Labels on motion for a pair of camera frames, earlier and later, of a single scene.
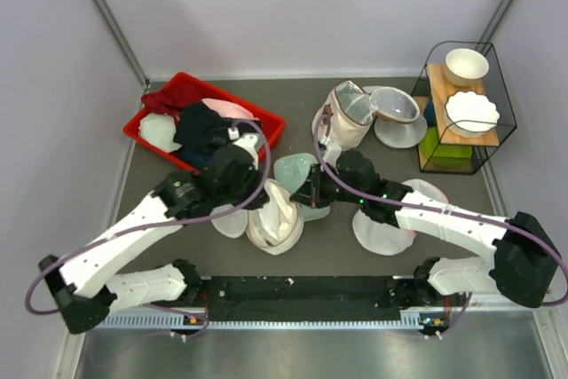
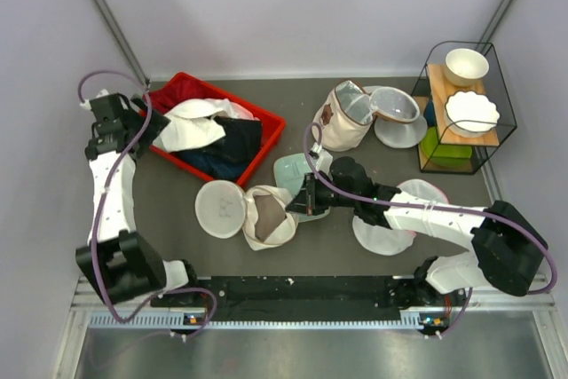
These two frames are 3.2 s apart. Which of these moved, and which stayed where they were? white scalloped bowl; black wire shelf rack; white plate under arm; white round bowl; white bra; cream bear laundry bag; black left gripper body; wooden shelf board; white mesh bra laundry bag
Moved: white mesh bra laundry bag; white bra; black left gripper body
Stayed: wooden shelf board; white round bowl; black wire shelf rack; cream bear laundry bag; white plate under arm; white scalloped bowl
